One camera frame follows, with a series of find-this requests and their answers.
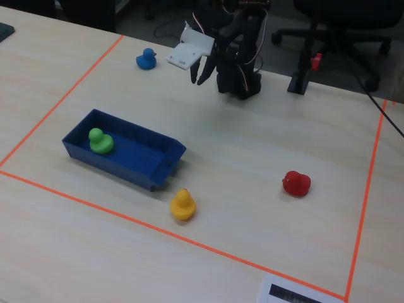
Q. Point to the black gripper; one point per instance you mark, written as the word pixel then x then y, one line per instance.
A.
pixel 211 62

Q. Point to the green rubber duck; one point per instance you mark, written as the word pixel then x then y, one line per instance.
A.
pixel 101 143

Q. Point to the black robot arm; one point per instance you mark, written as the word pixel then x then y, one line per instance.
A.
pixel 240 79

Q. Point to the blue rubber duck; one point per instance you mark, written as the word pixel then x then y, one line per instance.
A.
pixel 146 60

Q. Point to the blue plastic bin box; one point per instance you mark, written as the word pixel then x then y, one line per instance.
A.
pixel 132 154

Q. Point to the yellow rubber duck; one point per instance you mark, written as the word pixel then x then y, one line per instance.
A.
pixel 183 206

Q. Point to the red rubber duck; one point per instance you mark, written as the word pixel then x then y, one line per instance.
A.
pixel 296 184

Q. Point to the red clamp knob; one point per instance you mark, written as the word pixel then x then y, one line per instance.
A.
pixel 316 61

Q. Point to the dark furniture panel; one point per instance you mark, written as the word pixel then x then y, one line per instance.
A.
pixel 88 14

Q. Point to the orange tape strip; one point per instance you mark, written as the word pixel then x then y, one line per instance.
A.
pixel 158 232
pixel 63 99
pixel 367 189

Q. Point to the black office chair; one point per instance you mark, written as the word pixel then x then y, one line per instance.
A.
pixel 347 19

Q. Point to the white paper with black bar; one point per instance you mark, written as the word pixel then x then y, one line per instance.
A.
pixel 293 290

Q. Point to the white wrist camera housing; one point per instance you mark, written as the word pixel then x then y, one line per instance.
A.
pixel 189 52

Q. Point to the black clamp post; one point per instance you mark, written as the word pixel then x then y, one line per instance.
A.
pixel 300 75

